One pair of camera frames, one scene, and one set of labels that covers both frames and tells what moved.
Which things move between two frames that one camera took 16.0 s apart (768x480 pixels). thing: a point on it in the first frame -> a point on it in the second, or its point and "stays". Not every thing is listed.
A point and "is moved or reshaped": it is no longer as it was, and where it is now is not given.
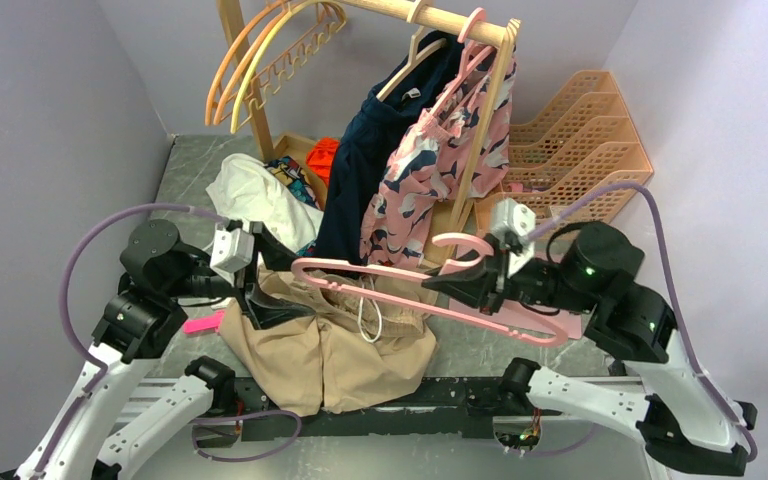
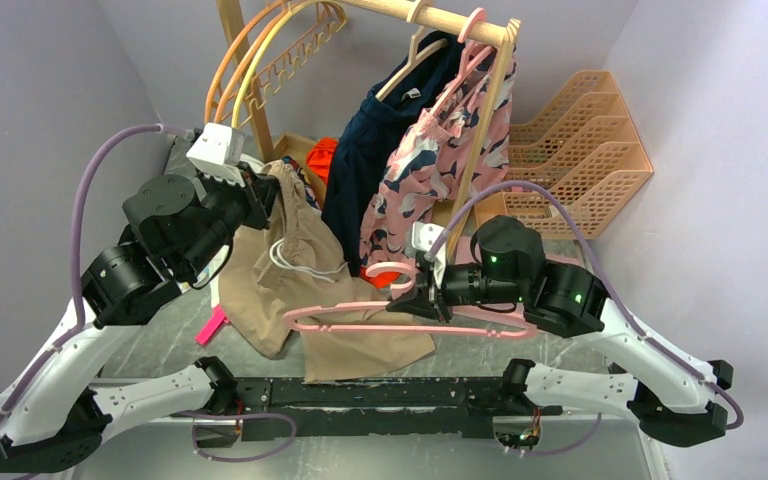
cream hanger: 413,58 stays
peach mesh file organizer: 583,140 stays
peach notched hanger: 267,83 stays
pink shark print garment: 456,150 stays
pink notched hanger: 556,337 -> 525,330
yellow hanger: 289,70 stays
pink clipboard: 520,317 -> 463,251
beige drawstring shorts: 364,335 is moved or reshaped
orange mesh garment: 322,154 stays
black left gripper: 263,308 -> 262,192
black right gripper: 477,282 stays
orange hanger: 229,60 stays
